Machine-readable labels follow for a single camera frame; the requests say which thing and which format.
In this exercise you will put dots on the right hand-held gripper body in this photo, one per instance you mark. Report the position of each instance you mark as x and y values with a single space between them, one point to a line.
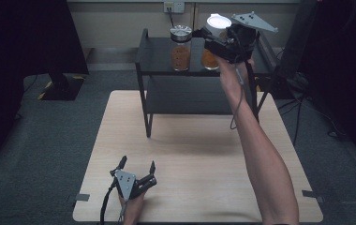
240 40

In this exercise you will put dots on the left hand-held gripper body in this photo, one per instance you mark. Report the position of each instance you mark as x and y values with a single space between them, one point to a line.
126 185

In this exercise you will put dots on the glass jar with white lid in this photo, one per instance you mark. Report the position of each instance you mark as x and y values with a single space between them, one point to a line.
218 23

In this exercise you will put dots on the glass jar with silver lid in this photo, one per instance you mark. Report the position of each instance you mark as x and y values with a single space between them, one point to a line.
180 50

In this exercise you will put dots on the black two-tier shelf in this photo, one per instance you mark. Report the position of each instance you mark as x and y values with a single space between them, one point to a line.
166 93

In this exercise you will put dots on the person's left hand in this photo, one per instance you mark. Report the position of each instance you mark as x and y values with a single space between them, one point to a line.
133 210

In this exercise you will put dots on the person's right hand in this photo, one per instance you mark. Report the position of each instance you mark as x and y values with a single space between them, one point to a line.
234 78

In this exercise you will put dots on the grey tape strip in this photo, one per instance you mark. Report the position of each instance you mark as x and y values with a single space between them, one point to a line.
312 195
81 197

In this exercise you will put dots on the dark upright panel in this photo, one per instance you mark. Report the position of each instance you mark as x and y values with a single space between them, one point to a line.
298 40

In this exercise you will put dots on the black stand base, yellow stripes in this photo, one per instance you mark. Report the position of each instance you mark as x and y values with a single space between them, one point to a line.
61 87

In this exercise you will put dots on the dark curtain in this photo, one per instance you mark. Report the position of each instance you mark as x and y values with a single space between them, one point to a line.
344 68
23 62

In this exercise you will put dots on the white wall socket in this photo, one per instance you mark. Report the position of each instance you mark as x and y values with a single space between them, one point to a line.
173 7

